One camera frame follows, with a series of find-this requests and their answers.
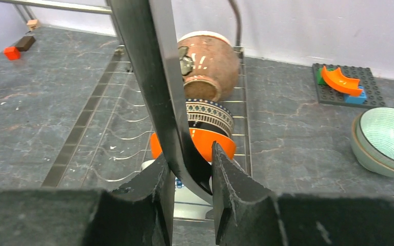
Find orange curved block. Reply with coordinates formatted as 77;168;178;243
321;66;363;96

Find pale green ceramic bowl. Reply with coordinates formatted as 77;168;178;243
350;114;394;178

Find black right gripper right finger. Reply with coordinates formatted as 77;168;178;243
211;142;394;245

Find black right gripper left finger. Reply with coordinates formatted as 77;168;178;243
0;156;174;245

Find steel two-tier dish rack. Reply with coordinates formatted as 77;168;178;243
0;0;254;228

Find green brick on baseplate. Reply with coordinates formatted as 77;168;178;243
316;68;327;86

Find orange bowl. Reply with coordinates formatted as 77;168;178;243
150;127;237;163

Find wooden cube back corner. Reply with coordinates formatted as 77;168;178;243
26;19;41;31

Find blue white porcelain bowl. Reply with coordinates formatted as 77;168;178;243
173;177;212;220

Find black white patterned bowl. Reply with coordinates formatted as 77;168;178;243
185;98;234;138

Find brown patterned bowl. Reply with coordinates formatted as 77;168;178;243
178;31;240;101

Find orange brown block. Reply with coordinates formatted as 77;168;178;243
3;36;36;60

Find blue brick on baseplate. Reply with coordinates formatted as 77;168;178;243
343;86;368;105

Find grey building baseplate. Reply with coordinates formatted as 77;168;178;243
312;63;386;109

